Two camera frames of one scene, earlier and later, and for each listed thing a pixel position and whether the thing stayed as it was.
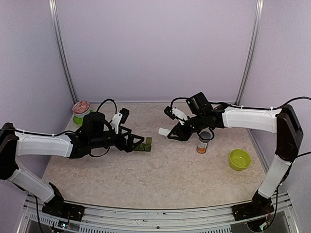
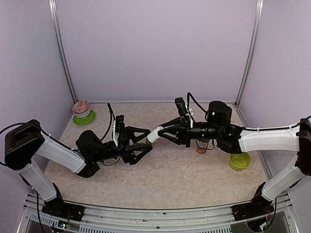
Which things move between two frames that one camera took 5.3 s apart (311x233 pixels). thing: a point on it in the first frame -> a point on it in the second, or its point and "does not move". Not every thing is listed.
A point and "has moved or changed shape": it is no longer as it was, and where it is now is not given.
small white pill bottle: x=164 y=131 has moved or changed shape
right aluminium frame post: x=259 y=18 does not move
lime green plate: x=78 y=121 does not move
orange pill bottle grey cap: x=202 y=144 does not move
